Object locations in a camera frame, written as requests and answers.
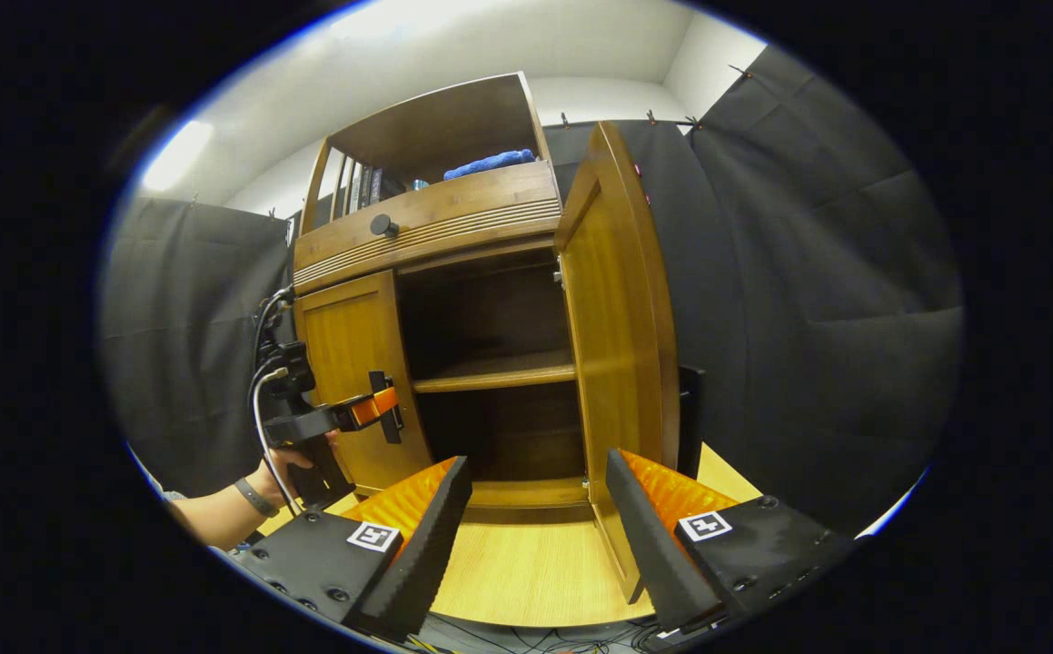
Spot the black backdrop cloth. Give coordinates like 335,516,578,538
99,45,965,537

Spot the black cable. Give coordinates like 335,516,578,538
249,286,296,382

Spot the black wristband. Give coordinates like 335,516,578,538
233,477,280,519

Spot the wooden double-door shoe cabinet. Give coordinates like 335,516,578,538
293,73,598,528

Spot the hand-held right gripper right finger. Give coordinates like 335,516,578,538
605,448,857,634

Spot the wooden cabinet door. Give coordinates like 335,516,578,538
294,270,434,496
555,121,683,605

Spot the wooden cabinet shelf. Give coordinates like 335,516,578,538
412,350,578,394

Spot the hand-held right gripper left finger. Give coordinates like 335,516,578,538
233,456,473,637

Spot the white cable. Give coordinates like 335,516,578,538
252,366,300,517

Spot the blue folded towel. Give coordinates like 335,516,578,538
442,149,538,182

